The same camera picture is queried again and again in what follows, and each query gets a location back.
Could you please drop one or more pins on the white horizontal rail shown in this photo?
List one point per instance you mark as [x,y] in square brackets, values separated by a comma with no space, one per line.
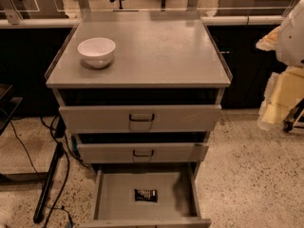
[208,21]

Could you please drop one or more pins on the grey drawer cabinet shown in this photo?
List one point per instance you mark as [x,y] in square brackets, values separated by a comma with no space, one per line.
[161,58]

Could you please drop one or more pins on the black desk frame leg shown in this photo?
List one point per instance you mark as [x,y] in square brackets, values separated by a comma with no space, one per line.
[39,211]

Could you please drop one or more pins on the middle grey drawer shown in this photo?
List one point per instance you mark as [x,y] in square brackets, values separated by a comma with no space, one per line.
[142,152]

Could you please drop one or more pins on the top grey drawer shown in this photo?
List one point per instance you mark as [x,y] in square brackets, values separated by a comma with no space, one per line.
[140,118]

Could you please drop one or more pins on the dark rxbar chocolate bar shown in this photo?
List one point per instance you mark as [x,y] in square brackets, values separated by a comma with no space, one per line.
[146,195]

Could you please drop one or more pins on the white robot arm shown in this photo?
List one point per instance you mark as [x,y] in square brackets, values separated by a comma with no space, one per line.
[290,40]

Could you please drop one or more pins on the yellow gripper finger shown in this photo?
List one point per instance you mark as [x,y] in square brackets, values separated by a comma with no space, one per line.
[283,92]
[268,42]

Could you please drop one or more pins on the bottom grey drawer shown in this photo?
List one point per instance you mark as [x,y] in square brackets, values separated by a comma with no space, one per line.
[114,204]

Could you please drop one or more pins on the grey drawer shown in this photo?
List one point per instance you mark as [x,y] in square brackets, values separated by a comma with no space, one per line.
[114,204]
[142,152]
[140,118]

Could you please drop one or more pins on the white ceramic bowl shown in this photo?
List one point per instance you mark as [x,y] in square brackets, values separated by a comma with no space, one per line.
[97,52]

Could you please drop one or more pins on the wheeled cart base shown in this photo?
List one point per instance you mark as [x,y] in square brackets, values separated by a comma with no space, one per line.
[294,116]

